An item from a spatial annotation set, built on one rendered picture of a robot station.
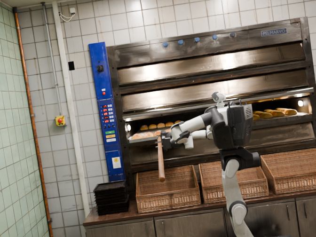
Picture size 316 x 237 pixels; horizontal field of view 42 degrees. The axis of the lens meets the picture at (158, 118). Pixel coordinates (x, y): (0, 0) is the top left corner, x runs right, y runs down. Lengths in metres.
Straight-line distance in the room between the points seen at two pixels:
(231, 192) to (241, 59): 1.43
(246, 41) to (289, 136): 1.01
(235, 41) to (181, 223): 1.78
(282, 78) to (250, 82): 0.31
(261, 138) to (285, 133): 0.23
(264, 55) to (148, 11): 1.18
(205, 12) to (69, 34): 1.32
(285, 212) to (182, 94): 1.42
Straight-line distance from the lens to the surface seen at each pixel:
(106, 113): 4.04
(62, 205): 4.29
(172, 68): 4.03
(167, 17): 4.09
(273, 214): 3.73
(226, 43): 4.10
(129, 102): 4.04
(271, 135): 4.16
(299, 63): 4.22
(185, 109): 3.88
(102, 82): 4.04
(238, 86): 4.08
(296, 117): 4.21
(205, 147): 4.06
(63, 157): 4.19
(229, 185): 3.20
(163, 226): 3.65
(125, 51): 4.08
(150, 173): 4.05
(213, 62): 4.06
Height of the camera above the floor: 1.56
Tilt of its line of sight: 3 degrees down
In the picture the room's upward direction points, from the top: 8 degrees counter-clockwise
